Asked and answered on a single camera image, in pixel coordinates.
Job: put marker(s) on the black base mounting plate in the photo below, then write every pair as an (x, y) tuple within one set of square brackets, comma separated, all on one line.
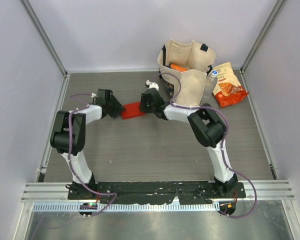
[(155, 192)]

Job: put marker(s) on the left aluminium frame post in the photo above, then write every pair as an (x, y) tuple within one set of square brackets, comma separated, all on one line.
[(43, 35)]

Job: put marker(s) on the aluminium frame post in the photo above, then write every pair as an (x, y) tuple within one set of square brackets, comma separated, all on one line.
[(277, 8), (43, 35)]

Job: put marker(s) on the orange chips bag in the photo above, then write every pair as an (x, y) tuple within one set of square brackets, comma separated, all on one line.
[(228, 90)]

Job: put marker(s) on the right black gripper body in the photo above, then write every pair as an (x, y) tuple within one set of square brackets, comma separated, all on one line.
[(144, 106)]

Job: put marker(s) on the red cardboard paper box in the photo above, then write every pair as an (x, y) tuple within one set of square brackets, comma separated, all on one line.
[(131, 110)]

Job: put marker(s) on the beige canvas tote bag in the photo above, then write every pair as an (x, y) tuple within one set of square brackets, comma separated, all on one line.
[(188, 86)]

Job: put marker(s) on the clear plastic water bottle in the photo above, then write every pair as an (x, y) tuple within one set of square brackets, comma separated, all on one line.
[(210, 84)]

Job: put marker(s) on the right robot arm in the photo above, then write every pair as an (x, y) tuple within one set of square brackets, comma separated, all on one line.
[(208, 128)]

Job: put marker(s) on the right aluminium frame post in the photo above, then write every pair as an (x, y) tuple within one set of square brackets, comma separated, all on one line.
[(277, 8)]

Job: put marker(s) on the slotted cable duct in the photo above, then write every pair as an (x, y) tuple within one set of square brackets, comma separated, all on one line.
[(83, 207)]

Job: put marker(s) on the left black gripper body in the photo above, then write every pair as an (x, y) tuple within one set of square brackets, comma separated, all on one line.
[(115, 107)]

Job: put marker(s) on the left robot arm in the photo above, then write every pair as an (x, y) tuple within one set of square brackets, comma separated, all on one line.
[(68, 137)]

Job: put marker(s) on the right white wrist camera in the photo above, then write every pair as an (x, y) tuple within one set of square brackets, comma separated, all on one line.
[(149, 84)]

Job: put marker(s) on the orange item in bag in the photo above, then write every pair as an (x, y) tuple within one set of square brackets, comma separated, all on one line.
[(177, 68)]

